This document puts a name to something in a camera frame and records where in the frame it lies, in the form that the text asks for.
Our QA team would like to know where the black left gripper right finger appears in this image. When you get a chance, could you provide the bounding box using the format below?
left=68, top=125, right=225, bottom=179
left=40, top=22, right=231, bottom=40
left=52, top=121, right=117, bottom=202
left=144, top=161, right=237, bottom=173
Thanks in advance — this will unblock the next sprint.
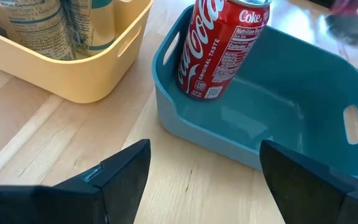
left=259, top=139, right=358, bottom=224

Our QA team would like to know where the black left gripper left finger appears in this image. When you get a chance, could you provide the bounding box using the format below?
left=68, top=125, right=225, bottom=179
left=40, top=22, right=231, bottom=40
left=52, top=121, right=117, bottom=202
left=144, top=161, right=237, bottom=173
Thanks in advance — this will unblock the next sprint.
left=0, top=139, right=152, bottom=224

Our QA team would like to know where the red Coca-Cola can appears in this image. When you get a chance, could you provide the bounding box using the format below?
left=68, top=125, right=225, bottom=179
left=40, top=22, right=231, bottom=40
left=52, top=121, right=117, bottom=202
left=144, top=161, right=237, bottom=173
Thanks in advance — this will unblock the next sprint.
left=175, top=0, right=273, bottom=101
left=331, top=0, right=358, bottom=16

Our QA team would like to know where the beige soda can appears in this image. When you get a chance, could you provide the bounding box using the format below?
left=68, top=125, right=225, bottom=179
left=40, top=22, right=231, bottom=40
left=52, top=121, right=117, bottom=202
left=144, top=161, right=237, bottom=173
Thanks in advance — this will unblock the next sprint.
left=0, top=0, right=76, bottom=62
left=62, top=0, right=117, bottom=57

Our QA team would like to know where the yellow plastic bin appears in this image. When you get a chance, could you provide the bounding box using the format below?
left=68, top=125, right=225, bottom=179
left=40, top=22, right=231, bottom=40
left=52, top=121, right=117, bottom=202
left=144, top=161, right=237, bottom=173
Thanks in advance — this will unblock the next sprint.
left=0, top=0, right=154, bottom=104

